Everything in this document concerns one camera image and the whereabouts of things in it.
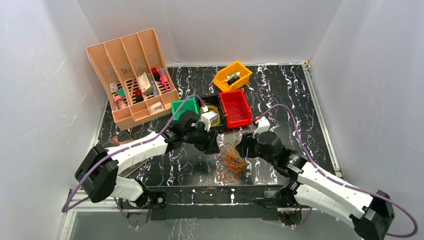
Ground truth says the orange wire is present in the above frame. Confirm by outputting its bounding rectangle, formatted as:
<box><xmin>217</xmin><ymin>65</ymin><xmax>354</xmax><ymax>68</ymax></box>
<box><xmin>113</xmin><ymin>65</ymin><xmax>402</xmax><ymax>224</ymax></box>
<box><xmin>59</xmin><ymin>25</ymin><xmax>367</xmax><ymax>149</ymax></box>
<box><xmin>216</xmin><ymin>140</ymin><xmax>249</xmax><ymax>185</ymax></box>

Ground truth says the red plastic bin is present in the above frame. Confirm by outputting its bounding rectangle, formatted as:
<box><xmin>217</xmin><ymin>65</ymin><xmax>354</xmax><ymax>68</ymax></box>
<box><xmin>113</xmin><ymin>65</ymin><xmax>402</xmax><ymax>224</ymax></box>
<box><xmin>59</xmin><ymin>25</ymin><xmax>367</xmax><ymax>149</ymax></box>
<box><xmin>219</xmin><ymin>89</ymin><xmax>252</xmax><ymax>129</ymax></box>

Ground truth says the green plastic bin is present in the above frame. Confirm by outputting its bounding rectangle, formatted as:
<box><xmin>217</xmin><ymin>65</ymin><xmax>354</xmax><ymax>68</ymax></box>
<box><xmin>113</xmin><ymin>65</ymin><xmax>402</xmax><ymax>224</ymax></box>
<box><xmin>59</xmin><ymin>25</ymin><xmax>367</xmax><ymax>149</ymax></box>
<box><xmin>170</xmin><ymin>97</ymin><xmax>200</xmax><ymax>121</ymax></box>

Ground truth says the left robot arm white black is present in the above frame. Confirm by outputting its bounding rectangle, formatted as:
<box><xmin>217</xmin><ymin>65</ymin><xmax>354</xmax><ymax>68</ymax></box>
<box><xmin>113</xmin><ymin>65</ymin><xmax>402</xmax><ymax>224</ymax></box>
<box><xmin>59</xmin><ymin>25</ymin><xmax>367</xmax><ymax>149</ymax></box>
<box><xmin>74</xmin><ymin>110</ymin><xmax>220</xmax><ymax>208</ymax></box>

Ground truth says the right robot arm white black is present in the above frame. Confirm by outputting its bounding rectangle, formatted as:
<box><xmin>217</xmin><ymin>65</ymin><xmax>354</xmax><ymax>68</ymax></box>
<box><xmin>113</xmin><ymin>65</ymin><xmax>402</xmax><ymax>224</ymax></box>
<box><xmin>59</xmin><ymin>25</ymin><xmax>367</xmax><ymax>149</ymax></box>
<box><xmin>235</xmin><ymin>131</ymin><xmax>395</xmax><ymax>240</ymax></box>

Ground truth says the black plastic bin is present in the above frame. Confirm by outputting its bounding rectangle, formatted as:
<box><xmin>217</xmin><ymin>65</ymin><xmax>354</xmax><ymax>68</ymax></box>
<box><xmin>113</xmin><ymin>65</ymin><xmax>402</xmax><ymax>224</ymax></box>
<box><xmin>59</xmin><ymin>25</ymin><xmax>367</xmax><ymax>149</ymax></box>
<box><xmin>201</xmin><ymin>94</ymin><xmax>227</xmax><ymax>134</ymax></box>

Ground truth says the white stapler in organizer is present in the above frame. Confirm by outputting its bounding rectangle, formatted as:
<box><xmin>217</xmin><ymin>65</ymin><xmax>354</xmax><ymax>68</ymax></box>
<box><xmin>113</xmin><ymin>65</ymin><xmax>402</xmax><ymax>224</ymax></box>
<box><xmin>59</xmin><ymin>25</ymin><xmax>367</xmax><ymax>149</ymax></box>
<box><xmin>149</xmin><ymin>102</ymin><xmax>164</xmax><ymax>114</ymax></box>

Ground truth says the black marker in yellow bin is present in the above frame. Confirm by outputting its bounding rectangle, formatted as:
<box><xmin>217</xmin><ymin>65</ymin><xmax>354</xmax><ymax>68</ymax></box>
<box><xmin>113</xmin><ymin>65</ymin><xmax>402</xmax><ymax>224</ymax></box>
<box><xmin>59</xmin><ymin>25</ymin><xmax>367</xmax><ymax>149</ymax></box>
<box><xmin>226</xmin><ymin>76</ymin><xmax>240</xmax><ymax>86</ymax></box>

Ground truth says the glue stick in yellow bin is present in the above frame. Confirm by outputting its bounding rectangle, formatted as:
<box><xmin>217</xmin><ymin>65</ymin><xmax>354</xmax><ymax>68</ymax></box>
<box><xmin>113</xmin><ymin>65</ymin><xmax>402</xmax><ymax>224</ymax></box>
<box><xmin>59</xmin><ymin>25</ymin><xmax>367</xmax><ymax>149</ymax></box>
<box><xmin>226</xmin><ymin>72</ymin><xmax>241</xmax><ymax>81</ymax></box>

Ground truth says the pink pen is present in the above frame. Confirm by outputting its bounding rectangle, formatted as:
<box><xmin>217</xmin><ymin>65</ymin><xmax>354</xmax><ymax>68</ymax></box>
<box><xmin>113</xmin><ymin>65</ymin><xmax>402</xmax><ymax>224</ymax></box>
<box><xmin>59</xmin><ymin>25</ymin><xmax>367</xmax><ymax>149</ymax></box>
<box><xmin>157</xmin><ymin>70</ymin><xmax>168</xmax><ymax>92</ymax></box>

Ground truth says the red capped dark bottle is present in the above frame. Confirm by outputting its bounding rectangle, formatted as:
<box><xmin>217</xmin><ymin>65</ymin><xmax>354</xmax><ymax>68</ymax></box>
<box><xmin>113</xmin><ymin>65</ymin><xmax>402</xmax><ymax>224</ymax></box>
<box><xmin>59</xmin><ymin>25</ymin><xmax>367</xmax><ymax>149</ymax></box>
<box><xmin>134</xmin><ymin>89</ymin><xmax>144</xmax><ymax>103</ymax></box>

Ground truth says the yellow plastic bin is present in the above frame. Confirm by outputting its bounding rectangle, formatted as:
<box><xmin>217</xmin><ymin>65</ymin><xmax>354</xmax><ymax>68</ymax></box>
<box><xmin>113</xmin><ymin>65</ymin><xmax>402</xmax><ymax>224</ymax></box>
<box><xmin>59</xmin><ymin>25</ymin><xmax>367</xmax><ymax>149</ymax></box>
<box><xmin>212</xmin><ymin>60</ymin><xmax>253</xmax><ymax>92</ymax></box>

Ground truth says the white box in organizer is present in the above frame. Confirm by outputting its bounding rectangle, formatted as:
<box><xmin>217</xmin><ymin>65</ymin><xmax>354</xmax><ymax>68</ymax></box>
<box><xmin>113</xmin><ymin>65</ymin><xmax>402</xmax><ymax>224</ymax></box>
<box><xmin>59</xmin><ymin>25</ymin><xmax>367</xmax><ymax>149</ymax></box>
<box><xmin>137</xmin><ymin>72</ymin><xmax>158</xmax><ymax>97</ymax></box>

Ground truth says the dark book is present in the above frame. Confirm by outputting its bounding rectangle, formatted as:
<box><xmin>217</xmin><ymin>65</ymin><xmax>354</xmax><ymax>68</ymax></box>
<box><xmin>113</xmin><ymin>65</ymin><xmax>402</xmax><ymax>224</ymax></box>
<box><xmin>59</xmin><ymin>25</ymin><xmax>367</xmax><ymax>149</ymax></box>
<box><xmin>100</xmin><ymin>130</ymin><xmax>150</xmax><ymax>178</ymax></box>

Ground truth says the pink plastic file organizer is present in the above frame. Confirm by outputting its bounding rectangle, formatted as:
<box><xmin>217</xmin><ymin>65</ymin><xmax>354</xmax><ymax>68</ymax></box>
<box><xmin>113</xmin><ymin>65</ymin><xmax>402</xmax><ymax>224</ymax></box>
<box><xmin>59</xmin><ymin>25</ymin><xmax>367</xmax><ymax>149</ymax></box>
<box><xmin>86</xmin><ymin>28</ymin><xmax>180</xmax><ymax>130</ymax></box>

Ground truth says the pink bottle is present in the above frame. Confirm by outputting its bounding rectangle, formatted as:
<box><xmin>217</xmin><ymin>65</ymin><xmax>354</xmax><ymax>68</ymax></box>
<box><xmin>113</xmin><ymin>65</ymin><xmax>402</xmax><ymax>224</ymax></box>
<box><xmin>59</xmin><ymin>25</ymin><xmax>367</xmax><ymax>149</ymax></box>
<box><xmin>114</xmin><ymin>95</ymin><xmax>128</xmax><ymax>110</ymax></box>

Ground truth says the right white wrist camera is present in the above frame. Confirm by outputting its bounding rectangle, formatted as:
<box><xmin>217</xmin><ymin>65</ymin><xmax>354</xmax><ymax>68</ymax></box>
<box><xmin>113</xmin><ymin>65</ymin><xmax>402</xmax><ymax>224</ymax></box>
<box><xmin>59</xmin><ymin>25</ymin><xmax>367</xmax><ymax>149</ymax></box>
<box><xmin>253</xmin><ymin>116</ymin><xmax>270</xmax><ymax>138</ymax></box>

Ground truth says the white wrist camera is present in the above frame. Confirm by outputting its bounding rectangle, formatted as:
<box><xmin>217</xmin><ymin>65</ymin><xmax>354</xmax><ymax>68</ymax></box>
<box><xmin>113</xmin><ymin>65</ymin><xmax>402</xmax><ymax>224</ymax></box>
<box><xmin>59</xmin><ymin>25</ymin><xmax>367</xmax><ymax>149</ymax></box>
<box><xmin>253</xmin><ymin>116</ymin><xmax>270</xmax><ymax>138</ymax></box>
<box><xmin>200</xmin><ymin>105</ymin><xmax>219</xmax><ymax>132</ymax></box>

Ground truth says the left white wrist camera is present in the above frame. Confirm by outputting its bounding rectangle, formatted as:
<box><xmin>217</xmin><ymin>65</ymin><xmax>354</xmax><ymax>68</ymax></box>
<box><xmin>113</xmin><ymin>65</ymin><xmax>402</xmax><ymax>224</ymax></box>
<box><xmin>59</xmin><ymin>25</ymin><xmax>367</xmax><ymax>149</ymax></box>
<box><xmin>200</xmin><ymin>105</ymin><xmax>219</xmax><ymax>132</ymax></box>

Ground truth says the yellow green wire coil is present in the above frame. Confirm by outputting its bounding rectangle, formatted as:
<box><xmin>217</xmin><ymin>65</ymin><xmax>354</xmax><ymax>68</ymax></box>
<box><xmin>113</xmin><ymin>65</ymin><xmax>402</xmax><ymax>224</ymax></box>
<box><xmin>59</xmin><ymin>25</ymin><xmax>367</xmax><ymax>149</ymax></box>
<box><xmin>205</xmin><ymin>102</ymin><xmax>222</xmax><ymax>128</ymax></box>

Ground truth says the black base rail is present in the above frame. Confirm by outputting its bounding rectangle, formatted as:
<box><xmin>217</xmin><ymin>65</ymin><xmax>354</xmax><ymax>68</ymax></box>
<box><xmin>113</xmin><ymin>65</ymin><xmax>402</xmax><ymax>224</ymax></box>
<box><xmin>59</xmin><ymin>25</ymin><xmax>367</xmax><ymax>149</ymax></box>
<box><xmin>145</xmin><ymin>185</ymin><xmax>304</xmax><ymax>226</ymax></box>

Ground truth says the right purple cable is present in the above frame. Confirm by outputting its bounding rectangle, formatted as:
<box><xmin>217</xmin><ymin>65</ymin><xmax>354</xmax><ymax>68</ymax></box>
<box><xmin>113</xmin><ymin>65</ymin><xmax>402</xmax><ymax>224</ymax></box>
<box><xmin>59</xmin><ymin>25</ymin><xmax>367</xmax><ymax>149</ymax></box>
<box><xmin>253</xmin><ymin>103</ymin><xmax>419</xmax><ymax>239</ymax></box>

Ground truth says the purple cable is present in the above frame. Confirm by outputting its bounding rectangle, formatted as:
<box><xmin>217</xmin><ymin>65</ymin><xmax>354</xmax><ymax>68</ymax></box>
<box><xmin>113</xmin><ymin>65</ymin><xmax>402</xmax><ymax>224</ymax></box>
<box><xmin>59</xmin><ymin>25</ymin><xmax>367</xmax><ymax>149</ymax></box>
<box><xmin>253</xmin><ymin>103</ymin><xmax>419</xmax><ymax>239</ymax></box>
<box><xmin>61</xmin><ymin>94</ymin><xmax>208</xmax><ymax>214</ymax></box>

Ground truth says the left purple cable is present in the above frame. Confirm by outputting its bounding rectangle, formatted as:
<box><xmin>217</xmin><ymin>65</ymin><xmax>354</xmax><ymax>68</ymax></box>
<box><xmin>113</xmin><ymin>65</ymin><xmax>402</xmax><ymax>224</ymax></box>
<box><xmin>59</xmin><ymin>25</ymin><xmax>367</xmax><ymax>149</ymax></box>
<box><xmin>61</xmin><ymin>94</ymin><xmax>208</xmax><ymax>214</ymax></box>

